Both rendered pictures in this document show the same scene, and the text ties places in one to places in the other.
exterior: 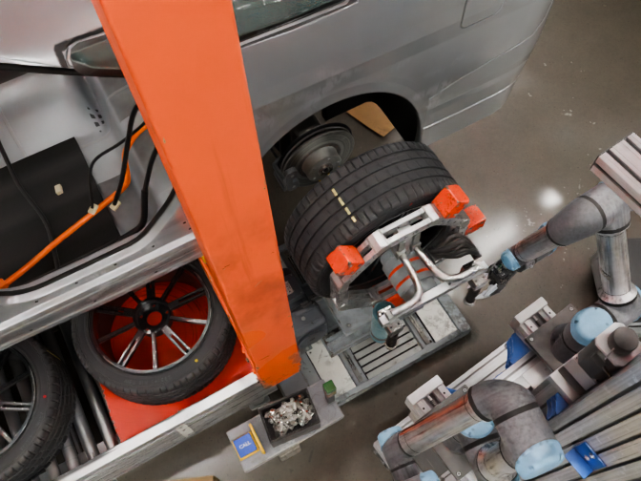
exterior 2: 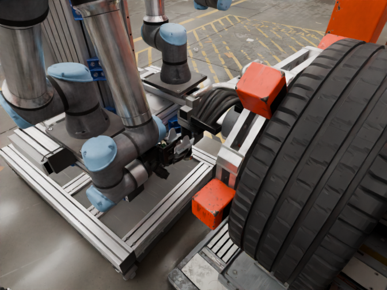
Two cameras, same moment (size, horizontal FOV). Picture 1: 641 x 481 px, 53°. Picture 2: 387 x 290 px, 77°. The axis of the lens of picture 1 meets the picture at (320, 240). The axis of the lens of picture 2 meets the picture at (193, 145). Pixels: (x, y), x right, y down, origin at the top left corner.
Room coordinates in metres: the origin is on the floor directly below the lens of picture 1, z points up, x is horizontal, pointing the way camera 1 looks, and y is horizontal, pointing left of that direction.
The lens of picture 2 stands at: (1.43, -0.74, 1.37)
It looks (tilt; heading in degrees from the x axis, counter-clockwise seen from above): 42 degrees down; 160
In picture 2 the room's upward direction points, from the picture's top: straight up
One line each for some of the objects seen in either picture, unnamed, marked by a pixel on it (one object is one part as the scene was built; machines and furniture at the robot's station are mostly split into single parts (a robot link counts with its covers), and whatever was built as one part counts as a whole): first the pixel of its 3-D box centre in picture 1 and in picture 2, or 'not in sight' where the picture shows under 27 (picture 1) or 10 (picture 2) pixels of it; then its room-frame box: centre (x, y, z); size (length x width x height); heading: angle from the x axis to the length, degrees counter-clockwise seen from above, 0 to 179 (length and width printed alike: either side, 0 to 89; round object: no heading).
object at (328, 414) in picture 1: (285, 425); not in sight; (0.48, 0.17, 0.44); 0.43 x 0.17 x 0.03; 116
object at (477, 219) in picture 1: (469, 220); (213, 202); (1.11, -0.56, 0.85); 0.09 x 0.08 x 0.07; 116
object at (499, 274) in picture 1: (506, 269); (155, 155); (0.90, -0.66, 0.86); 0.12 x 0.08 x 0.09; 120
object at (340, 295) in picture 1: (399, 260); (275, 142); (0.97, -0.28, 0.85); 0.54 x 0.07 x 0.54; 116
